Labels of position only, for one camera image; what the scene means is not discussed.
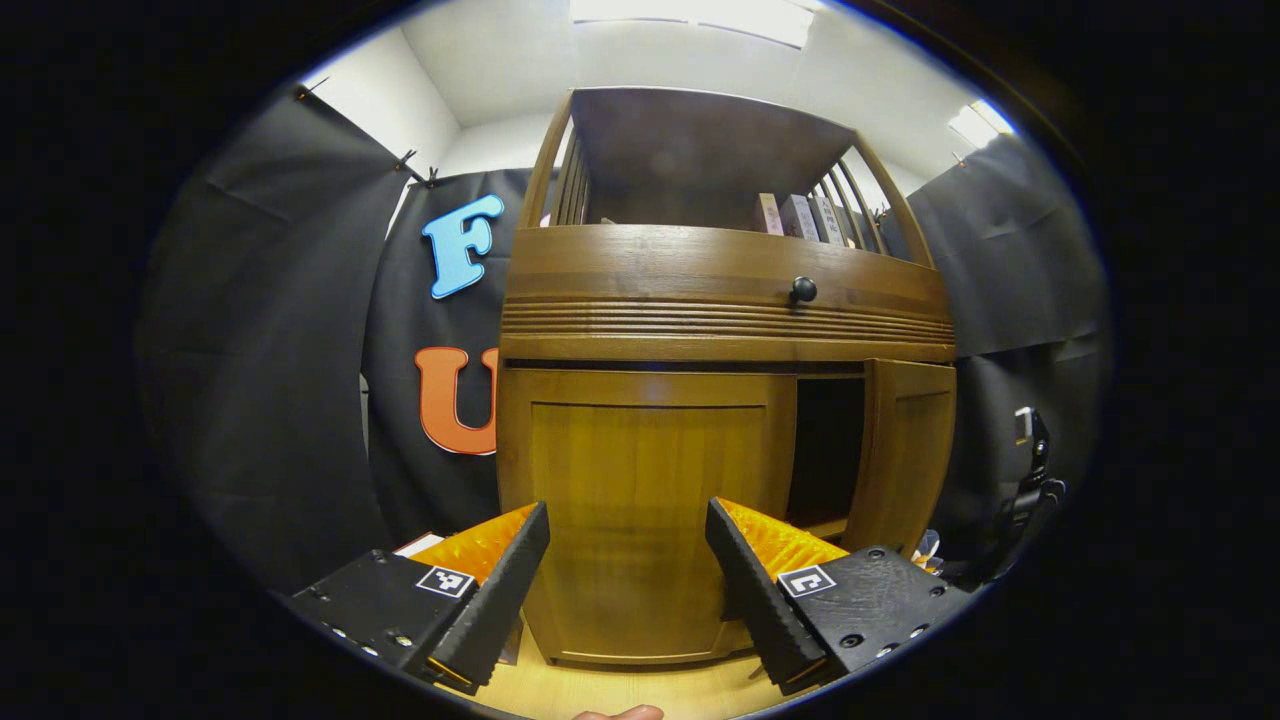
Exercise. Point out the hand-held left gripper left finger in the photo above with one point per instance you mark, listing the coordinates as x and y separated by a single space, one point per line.
500 610

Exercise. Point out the wooden cabinet door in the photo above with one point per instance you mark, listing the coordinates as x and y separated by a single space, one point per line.
620 480
910 450

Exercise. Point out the wooden double-door shoe cabinet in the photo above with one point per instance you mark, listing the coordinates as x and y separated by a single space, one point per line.
700 270

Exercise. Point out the black round drawer knob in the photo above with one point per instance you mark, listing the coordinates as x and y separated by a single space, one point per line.
803 290

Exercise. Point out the dark blue small box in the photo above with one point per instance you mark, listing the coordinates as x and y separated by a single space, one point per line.
511 642

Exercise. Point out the white book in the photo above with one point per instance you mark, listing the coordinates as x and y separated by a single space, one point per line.
828 220

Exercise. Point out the small pale crumpled object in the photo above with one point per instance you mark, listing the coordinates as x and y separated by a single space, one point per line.
926 550

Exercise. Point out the white flat box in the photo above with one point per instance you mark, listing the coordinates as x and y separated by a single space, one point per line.
420 545

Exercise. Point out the small ceiling light panel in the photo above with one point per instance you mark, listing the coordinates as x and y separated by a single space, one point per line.
980 123

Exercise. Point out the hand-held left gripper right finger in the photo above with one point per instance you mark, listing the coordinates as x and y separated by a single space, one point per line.
760 610

